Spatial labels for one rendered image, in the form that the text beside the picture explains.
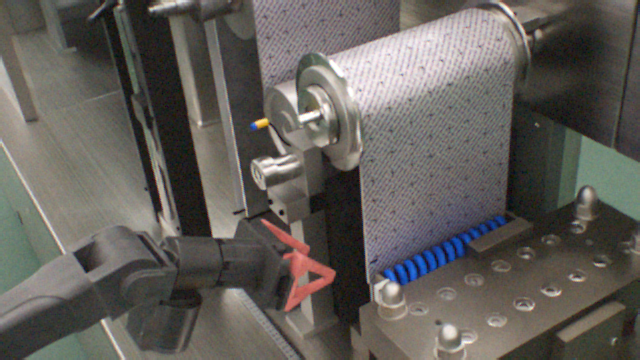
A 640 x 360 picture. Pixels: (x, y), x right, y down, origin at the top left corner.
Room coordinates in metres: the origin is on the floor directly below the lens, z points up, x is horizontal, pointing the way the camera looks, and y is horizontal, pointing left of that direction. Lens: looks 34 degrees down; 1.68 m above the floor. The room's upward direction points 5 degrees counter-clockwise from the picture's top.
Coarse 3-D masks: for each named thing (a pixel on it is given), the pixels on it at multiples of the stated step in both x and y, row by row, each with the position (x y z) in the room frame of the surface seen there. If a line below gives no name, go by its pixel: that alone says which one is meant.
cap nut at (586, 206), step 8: (584, 192) 0.84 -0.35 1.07; (592, 192) 0.84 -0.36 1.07; (576, 200) 0.85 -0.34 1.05; (584, 200) 0.84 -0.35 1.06; (592, 200) 0.83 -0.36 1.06; (576, 208) 0.84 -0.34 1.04; (584, 208) 0.83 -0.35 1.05; (592, 208) 0.83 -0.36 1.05; (576, 216) 0.84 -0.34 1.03; (584, 216) 0.83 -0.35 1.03; (592, 216) 0.83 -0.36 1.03
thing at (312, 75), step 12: (504, 24) 0.90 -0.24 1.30; (516, 48) 0.88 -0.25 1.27; (516, 60) 0.87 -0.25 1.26; (312, 72) 0.81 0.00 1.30; (324, 72) 0.79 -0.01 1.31; (516, 72) 0.87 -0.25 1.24; (300, 84) 0.84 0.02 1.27; (312, 84) 0.82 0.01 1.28; (324, 84) 0.79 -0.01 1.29; (336, 84) 0.78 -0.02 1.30; (336, 96) 0.77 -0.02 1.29; (336, 108) 0.77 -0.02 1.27; (348, 120) 0.75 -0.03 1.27; (348, 132) 0.75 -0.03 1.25; (336, 144) 0.78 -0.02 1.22; (348, 144) 0.75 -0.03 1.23; (336, 156) 0.78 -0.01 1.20
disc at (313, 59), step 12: (300, 60) 0.85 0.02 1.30; (312, 60) 0.82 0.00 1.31; (324, 60) 0.80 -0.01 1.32; (300, 72) 0.85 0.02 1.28; (336, 72) 0.77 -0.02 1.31; (348, 84) 0.76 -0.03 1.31; (348, 96) 0.76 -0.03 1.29; (348, 108) 0.76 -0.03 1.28; (360, 120) 0.74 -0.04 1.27; (360, 132) 0.74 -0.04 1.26; (360, 144) 0.74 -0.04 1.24; (324, 156) 0.81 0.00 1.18; (348, 156) 0.76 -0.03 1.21; (360, 156) 0.74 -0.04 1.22; (348, 168) 0.77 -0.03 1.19
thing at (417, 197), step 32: (480, 128) 0.84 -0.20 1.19; (384, 160) 0.77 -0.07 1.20; (416, 160) 0.79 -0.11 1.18; (448, 160) 0.81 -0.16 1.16; (480, 160) 0.84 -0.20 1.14; (384, 192) 0.76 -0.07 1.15; (416, 192) 0.79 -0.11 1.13; (448, 192) 0.81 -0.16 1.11; (480, 192) 0.84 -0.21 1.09; (384, 224) 0.76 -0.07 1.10; (416, 224) 0.79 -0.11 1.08; (448, 224) 0.81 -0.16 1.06; (384, 256) 0.76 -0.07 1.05
